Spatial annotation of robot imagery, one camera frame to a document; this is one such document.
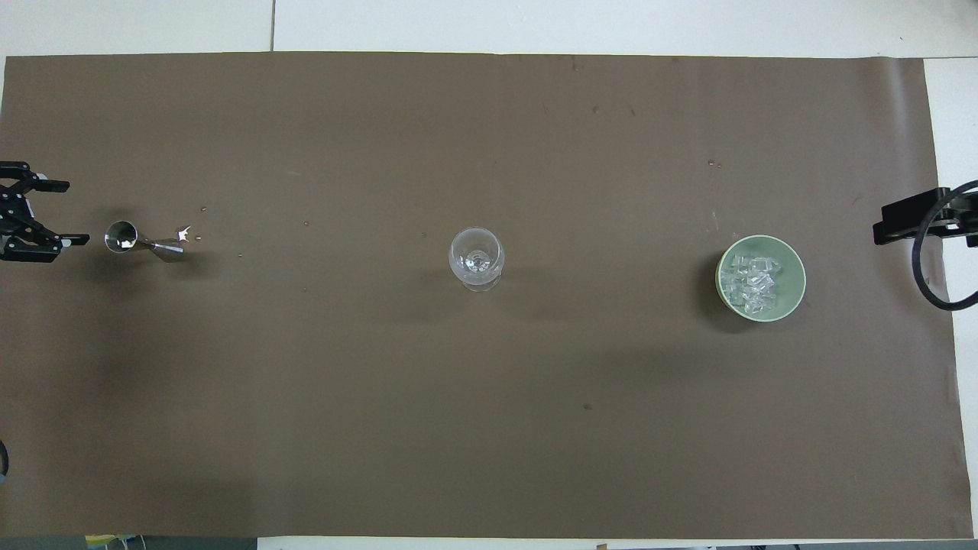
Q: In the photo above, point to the clear wine glass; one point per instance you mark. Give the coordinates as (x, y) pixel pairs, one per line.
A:
(476, 258)

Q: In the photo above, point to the clear ice cubes heap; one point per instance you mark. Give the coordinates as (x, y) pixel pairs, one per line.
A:
(752, 284)

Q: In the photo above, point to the silver metal jigger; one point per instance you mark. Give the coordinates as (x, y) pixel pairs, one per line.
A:
(145, 244)

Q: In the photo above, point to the light green bowl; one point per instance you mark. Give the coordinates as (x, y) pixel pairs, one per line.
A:
(795, 284)

